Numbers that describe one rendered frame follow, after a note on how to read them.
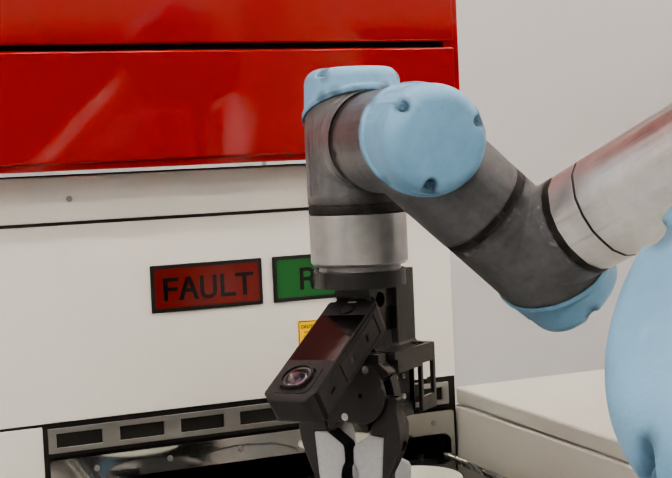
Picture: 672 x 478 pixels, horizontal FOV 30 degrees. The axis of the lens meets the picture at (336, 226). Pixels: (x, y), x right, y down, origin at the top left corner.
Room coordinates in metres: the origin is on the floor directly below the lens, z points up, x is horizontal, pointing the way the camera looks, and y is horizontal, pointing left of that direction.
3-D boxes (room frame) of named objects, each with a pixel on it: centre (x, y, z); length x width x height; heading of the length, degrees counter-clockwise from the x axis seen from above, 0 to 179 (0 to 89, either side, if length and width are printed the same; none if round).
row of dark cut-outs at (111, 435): (1.30, 0.09, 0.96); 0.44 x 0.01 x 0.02; 112
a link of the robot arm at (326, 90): (0.96, -0.02, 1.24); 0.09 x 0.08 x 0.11; 20
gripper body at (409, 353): (0.97, -0.02, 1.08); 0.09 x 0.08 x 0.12; 146
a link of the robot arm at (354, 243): (0.97, -0.01, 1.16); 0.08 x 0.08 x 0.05
